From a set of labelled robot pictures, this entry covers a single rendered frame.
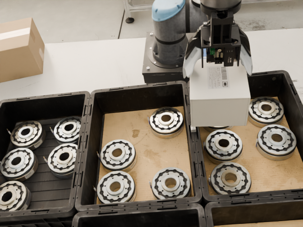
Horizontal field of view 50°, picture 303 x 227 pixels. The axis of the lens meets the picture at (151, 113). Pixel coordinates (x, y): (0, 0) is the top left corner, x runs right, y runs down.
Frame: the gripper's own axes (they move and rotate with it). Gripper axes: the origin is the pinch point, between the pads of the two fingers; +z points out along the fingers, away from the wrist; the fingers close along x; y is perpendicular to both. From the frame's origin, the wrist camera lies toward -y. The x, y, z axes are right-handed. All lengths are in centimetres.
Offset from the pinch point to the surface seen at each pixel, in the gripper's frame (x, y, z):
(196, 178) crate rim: -5.2, 16.7, 17.6
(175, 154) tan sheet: -11.2, 3.5, 27.7
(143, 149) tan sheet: -20.8, 1.7, 27.8
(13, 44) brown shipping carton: -80, -50, 25
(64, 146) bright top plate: -44, 2, 25
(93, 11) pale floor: -100, -212, 113
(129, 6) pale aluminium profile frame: -60, -191, 97
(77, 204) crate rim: -32.9, 23.9, 17.6
